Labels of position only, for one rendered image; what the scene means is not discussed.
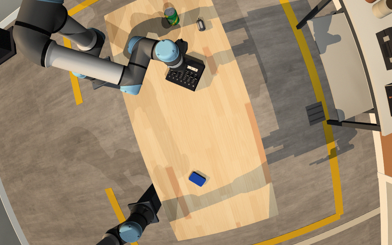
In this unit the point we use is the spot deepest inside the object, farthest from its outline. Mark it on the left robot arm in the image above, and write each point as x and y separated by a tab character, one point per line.
38	19

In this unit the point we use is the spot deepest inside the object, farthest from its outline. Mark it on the green and yellow drink can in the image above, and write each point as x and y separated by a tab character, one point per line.
171	16

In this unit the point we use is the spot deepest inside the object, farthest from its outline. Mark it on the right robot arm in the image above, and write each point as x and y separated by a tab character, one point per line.
131	229

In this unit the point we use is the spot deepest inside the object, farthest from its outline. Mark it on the black lighting desk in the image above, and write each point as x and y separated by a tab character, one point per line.
190	78

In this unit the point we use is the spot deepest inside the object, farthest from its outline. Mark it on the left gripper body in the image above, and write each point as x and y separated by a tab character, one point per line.
183	47

